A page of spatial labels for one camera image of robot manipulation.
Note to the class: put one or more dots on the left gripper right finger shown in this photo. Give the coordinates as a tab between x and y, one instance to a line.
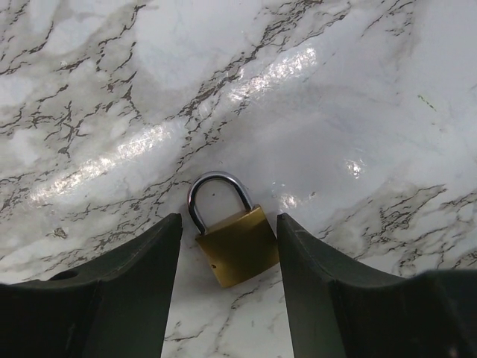
339	307

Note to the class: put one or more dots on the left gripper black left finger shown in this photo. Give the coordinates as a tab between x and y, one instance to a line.
116	305

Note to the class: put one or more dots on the brass padlock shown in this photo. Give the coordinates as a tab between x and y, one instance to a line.
239	247

